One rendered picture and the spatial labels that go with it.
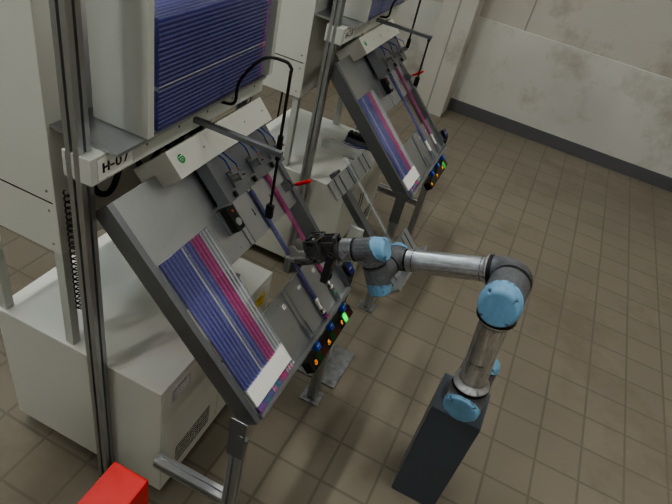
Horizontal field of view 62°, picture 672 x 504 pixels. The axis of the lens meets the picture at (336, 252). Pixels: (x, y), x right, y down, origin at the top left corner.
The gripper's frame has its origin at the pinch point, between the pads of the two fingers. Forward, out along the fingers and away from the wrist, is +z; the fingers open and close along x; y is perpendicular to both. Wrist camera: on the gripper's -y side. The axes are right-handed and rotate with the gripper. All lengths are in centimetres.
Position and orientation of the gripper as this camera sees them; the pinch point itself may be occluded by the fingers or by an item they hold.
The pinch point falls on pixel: (290, 256)
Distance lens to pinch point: 186.6
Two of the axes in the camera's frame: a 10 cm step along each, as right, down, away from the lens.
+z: -8.8, 0.2, 4.7
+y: -2.5, -8.6, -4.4
